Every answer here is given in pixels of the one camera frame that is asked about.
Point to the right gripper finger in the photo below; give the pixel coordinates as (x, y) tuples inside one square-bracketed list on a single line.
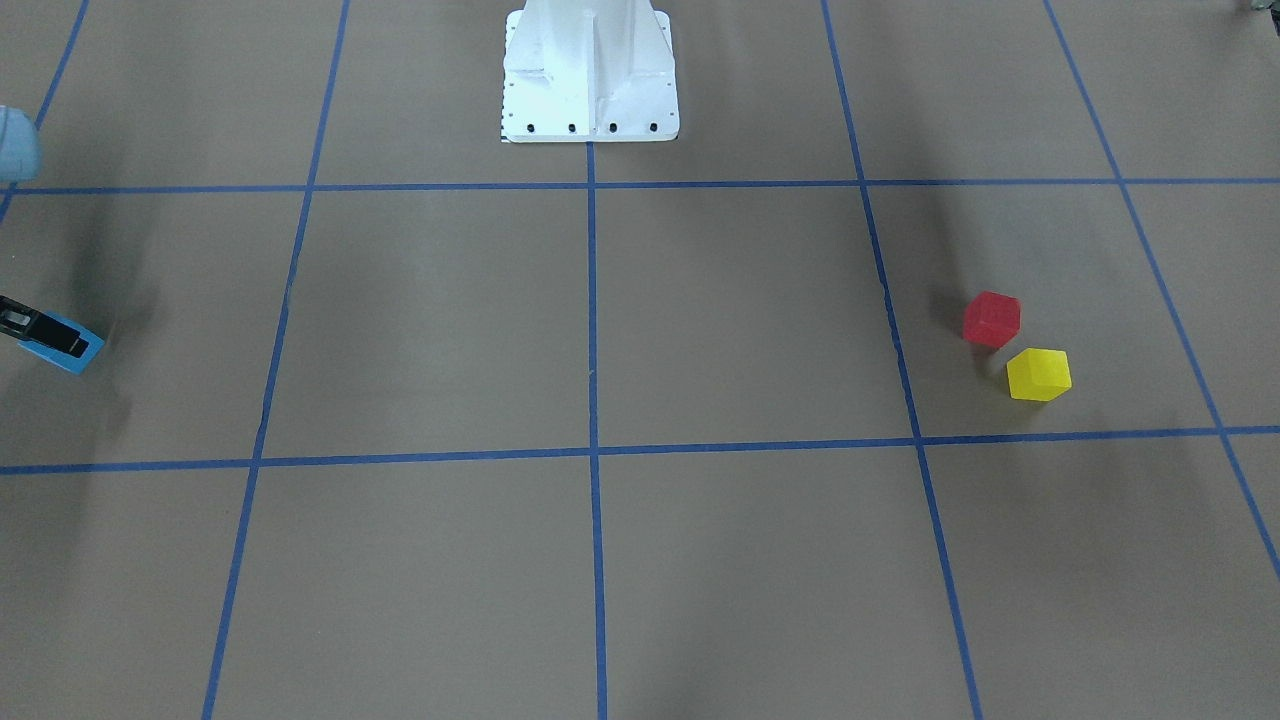
[(17, 320)]

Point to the blue block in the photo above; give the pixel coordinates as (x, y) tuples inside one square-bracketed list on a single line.
[(63, 343)]

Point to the red block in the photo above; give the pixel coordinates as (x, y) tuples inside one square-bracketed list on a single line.
[(992, 319)]

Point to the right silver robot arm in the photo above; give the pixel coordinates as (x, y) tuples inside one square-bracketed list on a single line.
[(20, 162)]

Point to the yellow block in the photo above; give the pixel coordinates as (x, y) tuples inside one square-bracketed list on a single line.
[(1038, 374)]

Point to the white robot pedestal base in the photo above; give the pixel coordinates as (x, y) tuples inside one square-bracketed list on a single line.
[(589, 72)]

